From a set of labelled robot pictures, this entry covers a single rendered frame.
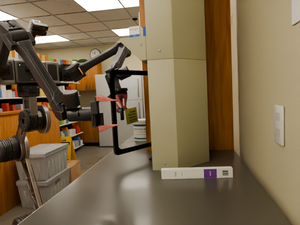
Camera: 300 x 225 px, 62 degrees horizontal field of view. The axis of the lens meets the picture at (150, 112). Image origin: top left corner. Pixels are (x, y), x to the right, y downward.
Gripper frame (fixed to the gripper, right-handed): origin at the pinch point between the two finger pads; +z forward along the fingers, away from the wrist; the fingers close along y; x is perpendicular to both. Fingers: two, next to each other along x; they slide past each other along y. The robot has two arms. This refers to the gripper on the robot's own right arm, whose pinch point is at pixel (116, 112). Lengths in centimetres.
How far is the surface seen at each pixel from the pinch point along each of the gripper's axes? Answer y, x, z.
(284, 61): 13, -21, 55
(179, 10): 40.4, 12.0, 26.6
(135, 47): 26.2, 8.8, 7.4
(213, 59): 23, 46, 42
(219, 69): 18, 46, 46
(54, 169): -78, 185, -139
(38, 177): -82, 165, -148
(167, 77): 12.8, 8.9, 20.3
